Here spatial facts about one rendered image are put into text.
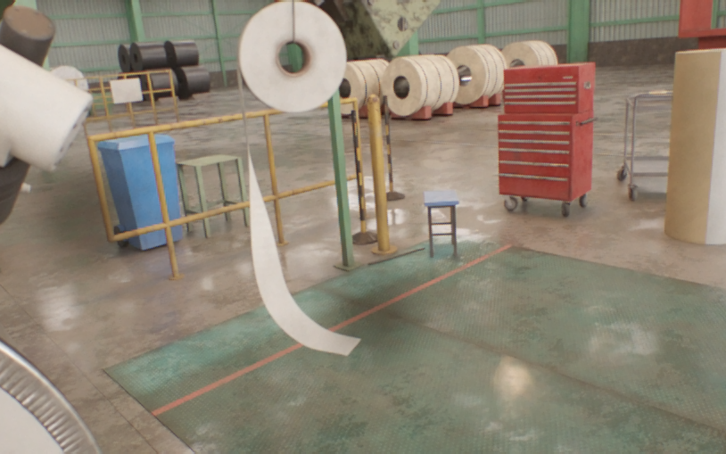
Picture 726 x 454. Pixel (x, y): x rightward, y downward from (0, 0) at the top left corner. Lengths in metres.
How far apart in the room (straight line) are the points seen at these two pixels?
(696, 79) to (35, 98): 4.33
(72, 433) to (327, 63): 0.69
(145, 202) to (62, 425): 4.25
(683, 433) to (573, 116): 3.04
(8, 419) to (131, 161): 4.21
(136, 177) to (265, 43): 4.29
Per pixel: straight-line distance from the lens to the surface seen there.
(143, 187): 5.18
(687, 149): 4.63
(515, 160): 5.29
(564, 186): 5.13
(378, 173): 4.33
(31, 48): 0.51
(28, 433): 1.03
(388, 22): 1.05
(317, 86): 0.92
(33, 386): 1.00
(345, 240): 4.16
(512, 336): 3.17
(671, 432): 2.60
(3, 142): 0.47
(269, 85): 0.90
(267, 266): 0.92
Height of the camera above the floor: 1.45
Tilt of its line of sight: 16 degrees down
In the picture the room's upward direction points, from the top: 5 degrees counter-clockwise
